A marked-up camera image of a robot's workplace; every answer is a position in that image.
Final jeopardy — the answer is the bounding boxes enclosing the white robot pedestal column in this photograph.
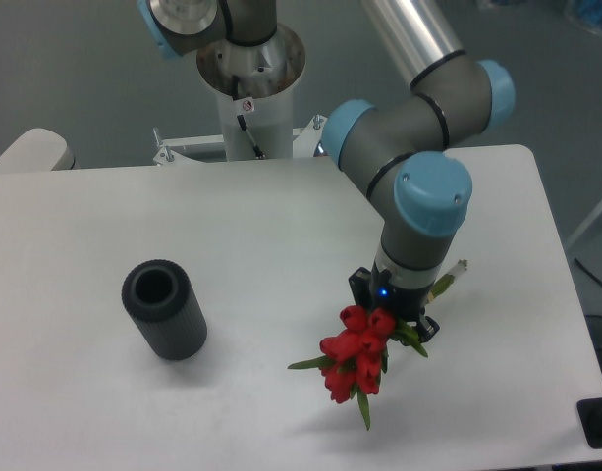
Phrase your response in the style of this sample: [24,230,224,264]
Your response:
[196,24,306,161]

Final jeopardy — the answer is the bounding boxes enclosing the red tulip bouquet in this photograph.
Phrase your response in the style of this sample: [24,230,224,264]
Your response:
[287,258,469,432]

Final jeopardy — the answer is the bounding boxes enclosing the blue plastic item top right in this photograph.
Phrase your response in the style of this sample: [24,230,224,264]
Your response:
[564,0,602,36]

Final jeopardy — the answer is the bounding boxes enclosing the white rounded chair back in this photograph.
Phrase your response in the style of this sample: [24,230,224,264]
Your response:
[0,128,80,175]

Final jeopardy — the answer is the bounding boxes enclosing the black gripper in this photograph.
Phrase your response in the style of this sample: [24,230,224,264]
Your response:
[348,265,439,343]

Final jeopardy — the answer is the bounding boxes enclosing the black cable on floor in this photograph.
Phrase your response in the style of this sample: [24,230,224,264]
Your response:
[574,257,602,290]

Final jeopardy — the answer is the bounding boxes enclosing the black pedestal cable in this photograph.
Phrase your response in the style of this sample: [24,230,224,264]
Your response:
[231,74,267,161]

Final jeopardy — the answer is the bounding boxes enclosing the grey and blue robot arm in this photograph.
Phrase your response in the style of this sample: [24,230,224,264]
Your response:
[137,1,516,343]

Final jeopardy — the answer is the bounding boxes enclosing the black ribbed vase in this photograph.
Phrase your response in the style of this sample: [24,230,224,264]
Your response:
[121,259,207,361]

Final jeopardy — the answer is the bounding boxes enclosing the black device at table corner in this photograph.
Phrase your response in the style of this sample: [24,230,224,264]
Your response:
[576,397,602,449]

